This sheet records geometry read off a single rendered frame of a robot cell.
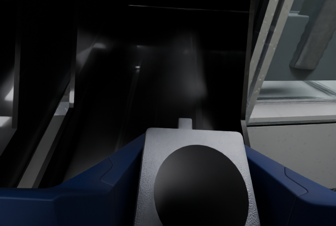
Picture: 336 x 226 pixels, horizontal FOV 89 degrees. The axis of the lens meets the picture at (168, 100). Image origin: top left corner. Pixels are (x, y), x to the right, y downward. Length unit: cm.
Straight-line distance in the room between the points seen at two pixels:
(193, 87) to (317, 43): 88
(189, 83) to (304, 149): 114
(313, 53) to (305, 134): 42
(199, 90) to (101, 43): 11
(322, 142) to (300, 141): 14
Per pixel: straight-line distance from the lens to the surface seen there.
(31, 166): 28
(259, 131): 97
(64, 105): 19
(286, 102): 111
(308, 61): 103
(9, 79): 21
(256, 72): 19
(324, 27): 100
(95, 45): 17
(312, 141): 125
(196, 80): 17
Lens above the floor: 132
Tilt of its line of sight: 31 degrees down
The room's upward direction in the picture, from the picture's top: 3 degrees clockwise
